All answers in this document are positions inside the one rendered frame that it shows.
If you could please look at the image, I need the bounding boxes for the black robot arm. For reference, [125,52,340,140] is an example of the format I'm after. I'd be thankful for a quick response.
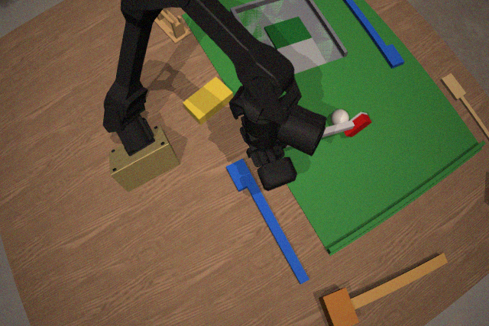
[103,0,326,157]

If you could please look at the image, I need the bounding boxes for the white golf ball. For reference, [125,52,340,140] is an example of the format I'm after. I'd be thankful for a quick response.
[331,109,349,125]

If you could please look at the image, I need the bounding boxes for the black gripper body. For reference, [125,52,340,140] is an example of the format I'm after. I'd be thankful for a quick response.
[229,102,297,191]

